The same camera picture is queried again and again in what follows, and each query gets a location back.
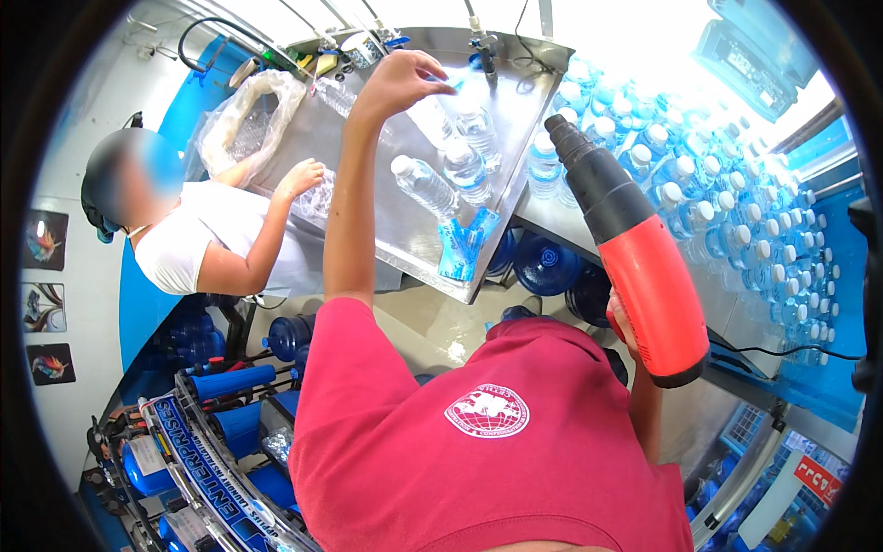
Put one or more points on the person's right hand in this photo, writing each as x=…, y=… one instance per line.
x=619, y=321

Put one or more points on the person's left hand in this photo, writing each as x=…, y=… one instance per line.
x=397, y=86

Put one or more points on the person's right fingers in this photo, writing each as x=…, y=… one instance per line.
x=616, y=314

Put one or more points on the red and black heat gun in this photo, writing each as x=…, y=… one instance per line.
x=641, y=276

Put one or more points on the small blue cap seal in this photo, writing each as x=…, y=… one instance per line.
x=453, y=84

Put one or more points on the crowd of filled water bottles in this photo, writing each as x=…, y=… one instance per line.
x=724, y=207

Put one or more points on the stack of blue cap seals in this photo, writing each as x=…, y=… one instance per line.
x=466, y=243

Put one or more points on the person's body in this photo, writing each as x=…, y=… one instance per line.
x=483, y=448

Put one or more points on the filled water bottle white cap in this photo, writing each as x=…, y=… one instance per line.
x=426, y=188
x=479, y=136
x=467, y=172

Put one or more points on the steel work table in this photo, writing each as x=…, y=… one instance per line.
x=407, y=238

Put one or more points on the red sign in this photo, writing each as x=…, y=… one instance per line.
x=817, y=481

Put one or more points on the clear water bottle without label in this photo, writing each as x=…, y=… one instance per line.
x=431, y=123

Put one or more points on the steel filling nozzle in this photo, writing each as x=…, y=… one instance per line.
x=485, y=52

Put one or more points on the empty clear plastic bottle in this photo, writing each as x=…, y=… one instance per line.
x=334, y=95
x=317, y=198

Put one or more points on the heap of small tools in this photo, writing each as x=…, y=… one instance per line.
x=345, y=55

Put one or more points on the water filter rack blue housings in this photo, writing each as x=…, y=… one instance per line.
x=227, y=421

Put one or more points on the heap of blue water jugs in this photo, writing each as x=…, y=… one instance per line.
x=193, y=335

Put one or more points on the clear bag of empty bottles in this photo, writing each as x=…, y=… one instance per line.
x=227, y=131

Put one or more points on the blue grey wall appliance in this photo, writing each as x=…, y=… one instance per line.
x=748, y=55

